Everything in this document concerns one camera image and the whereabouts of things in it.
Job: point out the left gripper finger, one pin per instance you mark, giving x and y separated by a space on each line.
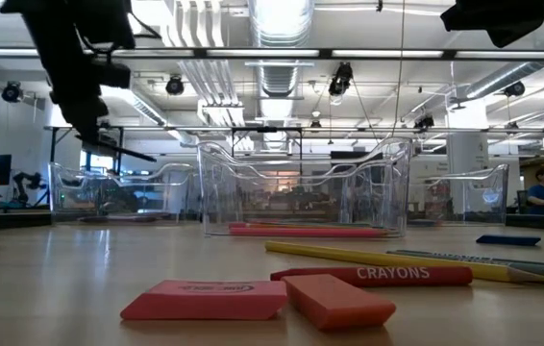
87 122

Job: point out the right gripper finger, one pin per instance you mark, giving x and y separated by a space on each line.
505 37

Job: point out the blue marker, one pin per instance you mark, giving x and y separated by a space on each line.
507 240

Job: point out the pink printed eraser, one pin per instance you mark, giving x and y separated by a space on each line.
205 300

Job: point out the grey-green pencil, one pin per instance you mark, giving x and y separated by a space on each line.
517 262

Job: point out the yellow pencil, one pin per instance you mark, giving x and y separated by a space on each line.
397 260

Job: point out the red crayon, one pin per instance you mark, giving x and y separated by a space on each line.
373 276

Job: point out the neighbouring station robot arm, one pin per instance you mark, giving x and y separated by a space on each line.
24 181

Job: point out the black ceiling fixture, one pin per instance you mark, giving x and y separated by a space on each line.
424 122
174 86
340 79
514 89
12 92

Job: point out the clear plastic bin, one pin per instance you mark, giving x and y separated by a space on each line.
108 202
291 175
469 202
301 202

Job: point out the blue eraser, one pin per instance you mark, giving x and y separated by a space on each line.
423 223

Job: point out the orange eraser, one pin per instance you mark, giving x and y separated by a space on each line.
337 303

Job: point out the black metal workstation frame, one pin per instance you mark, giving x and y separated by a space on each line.
113 134

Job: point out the silver ventilation duct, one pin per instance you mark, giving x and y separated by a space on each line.
289 79
498 79

